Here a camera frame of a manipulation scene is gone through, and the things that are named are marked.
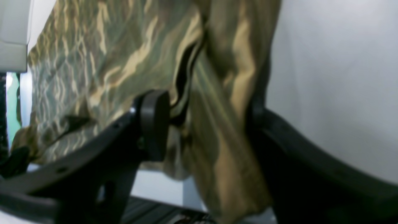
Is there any camouflage T-shirt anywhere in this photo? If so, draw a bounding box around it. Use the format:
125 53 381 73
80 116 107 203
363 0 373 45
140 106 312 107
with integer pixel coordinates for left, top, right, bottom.
11 0 281 224

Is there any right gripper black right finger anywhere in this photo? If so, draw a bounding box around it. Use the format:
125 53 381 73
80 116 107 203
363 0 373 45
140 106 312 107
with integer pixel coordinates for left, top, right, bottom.
247 97 397 224

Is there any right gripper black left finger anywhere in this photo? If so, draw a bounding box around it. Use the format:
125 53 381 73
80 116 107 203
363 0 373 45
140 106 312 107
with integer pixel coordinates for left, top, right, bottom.
1 90 170 224

